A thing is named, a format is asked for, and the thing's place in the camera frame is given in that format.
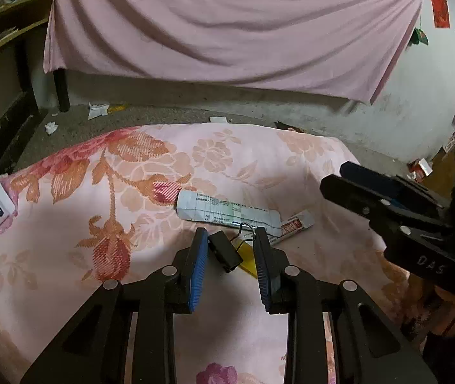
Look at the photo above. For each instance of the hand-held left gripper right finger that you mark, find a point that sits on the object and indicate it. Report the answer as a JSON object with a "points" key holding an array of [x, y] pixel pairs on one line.
{"points": [[261, 272]]}

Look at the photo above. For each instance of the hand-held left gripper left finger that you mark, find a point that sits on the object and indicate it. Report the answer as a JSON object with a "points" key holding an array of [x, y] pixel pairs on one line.
{"points": [[197, 272]]}

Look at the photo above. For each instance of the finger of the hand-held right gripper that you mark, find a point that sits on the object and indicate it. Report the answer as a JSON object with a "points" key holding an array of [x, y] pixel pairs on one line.
{"points": [[371, 178], [355, 196]]}

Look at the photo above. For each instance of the black binder clip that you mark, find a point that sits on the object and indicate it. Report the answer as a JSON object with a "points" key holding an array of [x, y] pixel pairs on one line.
{"points": [[223, 250]]}

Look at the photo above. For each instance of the yellow paper scrap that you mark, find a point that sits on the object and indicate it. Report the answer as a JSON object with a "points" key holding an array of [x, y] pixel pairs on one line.
{"points": [[248, 260]]}

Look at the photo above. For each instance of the red white small box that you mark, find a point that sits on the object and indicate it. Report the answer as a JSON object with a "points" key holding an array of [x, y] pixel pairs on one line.
{"points": [[420, 169]]}

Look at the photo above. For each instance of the red white sachet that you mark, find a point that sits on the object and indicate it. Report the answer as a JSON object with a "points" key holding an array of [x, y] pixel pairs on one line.
{"points": [[296, 225]]}

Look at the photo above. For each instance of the white printed receipt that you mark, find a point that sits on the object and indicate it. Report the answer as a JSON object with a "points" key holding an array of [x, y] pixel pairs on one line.
{"points": [[219, 208]]}

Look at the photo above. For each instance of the wooden cabinet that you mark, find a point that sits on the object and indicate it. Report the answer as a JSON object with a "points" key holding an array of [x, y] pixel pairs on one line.
{"points": [[443, 174]]}

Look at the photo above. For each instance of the dark printed packet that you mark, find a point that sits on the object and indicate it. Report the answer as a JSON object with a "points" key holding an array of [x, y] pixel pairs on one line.
{"points": [[289, 127]]}

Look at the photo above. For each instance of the pink floral blanket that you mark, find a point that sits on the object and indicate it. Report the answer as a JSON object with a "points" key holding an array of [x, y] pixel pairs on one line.
{"points": [[91, 208]]}

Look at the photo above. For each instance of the green red hanging ornament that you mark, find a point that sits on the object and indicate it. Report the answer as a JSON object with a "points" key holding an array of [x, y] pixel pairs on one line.
{"points": [[418, 36]]}

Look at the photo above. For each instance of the white flat paper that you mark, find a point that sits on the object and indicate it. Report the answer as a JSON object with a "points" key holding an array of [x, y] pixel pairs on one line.
{"points": [[218, 119]]}

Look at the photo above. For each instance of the white crumpled wrapper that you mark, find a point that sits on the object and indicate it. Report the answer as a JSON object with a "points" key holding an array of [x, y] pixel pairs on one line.
{"points": [[97, 111]]}

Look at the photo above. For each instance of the white crumpled tissue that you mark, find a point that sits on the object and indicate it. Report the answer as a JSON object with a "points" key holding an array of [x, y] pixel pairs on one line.
{"points": [[51, 127]]}

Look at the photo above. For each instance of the pink hanging sheet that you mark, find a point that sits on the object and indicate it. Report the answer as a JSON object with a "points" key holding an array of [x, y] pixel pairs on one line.
{"points": [[219, 24]]}

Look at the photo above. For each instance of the black furniture leg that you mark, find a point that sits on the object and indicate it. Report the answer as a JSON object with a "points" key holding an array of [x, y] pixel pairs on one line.
{"points": [[62, 90]]}

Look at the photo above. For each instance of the red wall poster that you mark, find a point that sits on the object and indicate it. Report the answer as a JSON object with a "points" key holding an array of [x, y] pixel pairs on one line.
{"points": [[440, 10]]}

